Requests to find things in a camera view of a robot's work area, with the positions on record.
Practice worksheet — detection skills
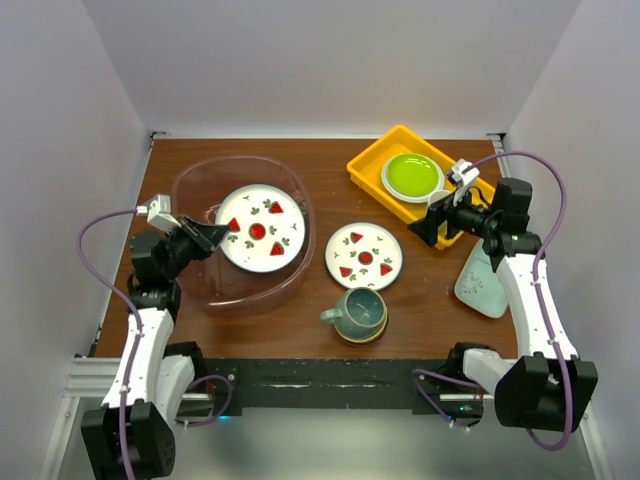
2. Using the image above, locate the pale green rectangular dish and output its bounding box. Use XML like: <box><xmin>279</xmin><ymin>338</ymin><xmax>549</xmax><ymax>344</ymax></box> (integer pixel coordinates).
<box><xmin>454</xmin><ymin>239</ymin><xmax>508</xmax><ymax>319</ymax></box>

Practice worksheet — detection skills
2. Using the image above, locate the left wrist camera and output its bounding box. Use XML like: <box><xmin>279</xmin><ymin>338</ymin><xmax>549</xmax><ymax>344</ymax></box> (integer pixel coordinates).
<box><xmin>135</xmin><ymin>194</ymin><xmax>181</xmax><ymax>233</ymax></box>

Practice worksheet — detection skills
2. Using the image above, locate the lime green plate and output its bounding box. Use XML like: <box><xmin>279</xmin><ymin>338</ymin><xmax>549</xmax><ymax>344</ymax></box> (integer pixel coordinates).
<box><xmin>386</xmin><ymin>153</ymin><xmax>441</xmax><ymax>197</ymax></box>

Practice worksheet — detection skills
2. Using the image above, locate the yellow plastic tray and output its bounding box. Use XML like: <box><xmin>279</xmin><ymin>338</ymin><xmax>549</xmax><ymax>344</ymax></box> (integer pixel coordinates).
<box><xmin>346</xmin><ymin>124</ymin><xmax>496</xmax><ymax>251</ymax></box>

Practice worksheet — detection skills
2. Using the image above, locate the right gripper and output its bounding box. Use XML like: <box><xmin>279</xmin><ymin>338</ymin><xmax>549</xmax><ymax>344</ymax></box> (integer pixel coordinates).
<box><xmin>407</xmin><ymin>182</ymin><xmax>499</xmax><ymax>248</ymax></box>

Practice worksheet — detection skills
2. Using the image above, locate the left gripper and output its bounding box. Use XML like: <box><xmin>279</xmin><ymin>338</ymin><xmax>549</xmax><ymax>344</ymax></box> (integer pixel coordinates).
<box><xmin>161</xmin><ymin>214</ymin><xmax>228</xmax><ymax>280</ymax></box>

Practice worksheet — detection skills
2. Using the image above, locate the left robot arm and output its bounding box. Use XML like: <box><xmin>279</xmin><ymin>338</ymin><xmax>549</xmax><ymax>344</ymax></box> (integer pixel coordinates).
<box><xmin>81</xmin><ymin>213</ymin><xmax>229</xmax><ymax>479</ymax></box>

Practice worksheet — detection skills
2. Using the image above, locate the pale blue rimmed plate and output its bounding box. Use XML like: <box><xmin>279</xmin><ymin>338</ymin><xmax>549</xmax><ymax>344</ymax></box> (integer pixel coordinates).
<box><xmin>381</xmin><ymin>157</ymin><xmax>444</xmax><ymax>204</ymax></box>

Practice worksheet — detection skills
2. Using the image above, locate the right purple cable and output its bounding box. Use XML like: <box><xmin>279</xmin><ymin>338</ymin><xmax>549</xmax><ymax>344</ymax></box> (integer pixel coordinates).
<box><xmin>412</xmin><ymin>151</ymin><xmax>574</xmax><ymax>451</ymax></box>

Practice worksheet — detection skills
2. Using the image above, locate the watermelon pattern plate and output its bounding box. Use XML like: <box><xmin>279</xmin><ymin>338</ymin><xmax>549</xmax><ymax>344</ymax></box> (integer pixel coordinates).
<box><xmin>214</xmin><ymin>184</ymin><xmax>308</xmax><ymax>273</ymax></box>
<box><xmin>324</xmin><ymin>222</ymin><xmax>403</xmax><ymax>291</ymax></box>

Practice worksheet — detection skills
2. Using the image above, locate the clear plastic bin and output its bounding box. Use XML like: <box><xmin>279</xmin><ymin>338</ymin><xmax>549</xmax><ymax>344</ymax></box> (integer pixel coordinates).
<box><xmin>171</xmin><ymin>155</ymin><xmax>316</xmax><ymax>315</ymax></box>

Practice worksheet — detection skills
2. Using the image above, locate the aluminium frame rail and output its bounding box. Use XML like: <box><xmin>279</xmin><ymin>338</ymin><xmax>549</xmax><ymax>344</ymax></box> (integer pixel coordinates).
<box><xmin>38</xmin><ymin>358</ymin><xmax>118</xmax><ymax>479</ymax></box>

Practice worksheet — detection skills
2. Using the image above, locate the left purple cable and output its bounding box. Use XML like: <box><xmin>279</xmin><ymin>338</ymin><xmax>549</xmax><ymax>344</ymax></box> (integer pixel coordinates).
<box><xmin>75</xmin><ymin>209</ymin><xmax>151</xmax><ymax>480</ymax></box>

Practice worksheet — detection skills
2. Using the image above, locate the teal glazed mug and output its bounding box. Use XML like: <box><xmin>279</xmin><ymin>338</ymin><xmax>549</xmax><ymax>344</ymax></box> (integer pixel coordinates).
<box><xmin>320</xmin><ymin>287</ymin><xmax>387</xmax><ymax>336</ymax></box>

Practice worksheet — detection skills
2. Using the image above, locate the yellow rimmed dark bowl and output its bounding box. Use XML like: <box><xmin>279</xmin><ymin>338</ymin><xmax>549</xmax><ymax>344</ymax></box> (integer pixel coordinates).
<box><xmin>334</xmin><ymin>318</ymin><xmax>389</xmax><ymax>346</ymax></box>

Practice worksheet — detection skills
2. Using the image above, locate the purple cable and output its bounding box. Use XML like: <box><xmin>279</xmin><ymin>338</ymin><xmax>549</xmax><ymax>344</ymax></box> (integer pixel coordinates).
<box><xmin>412</xmin><ymin>151</ymin><xmax>574</xmax><ymax>451</ymax></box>
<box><xmin>75</xmin><ymin>209</ymin><xmax>151</xmax><ymax>480</ymax></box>

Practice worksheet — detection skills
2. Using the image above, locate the light blue mug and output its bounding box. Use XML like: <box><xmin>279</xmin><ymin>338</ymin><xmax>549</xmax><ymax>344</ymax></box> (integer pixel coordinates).
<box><xmin>427</xmin><ymin>189</ymin><xmax>451</xmax><ymax>206</ymax></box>

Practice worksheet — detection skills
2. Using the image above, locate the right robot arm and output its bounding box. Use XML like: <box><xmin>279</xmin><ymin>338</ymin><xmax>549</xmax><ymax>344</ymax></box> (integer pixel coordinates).
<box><xmin>408</xmin><ymin>178</ymin><xmax>598</xmax><ymax>432</ymax></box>

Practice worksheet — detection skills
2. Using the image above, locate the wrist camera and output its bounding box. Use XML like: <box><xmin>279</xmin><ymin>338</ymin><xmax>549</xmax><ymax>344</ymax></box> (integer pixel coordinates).
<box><xmin>446</xmin><ymin>159</ymin><xmax>480</xmax><ymax>190</ymax></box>
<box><xmin>135</xmin><ymin>194</ymin><xmax>181</xmax><ymax>233</ymax></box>

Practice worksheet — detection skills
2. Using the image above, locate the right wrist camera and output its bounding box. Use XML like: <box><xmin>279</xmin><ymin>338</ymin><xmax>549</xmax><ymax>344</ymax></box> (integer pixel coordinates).
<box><xmin>446</xmin><ymin>159</ymin><xmax>480</xmax><ymax>190</ymax></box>

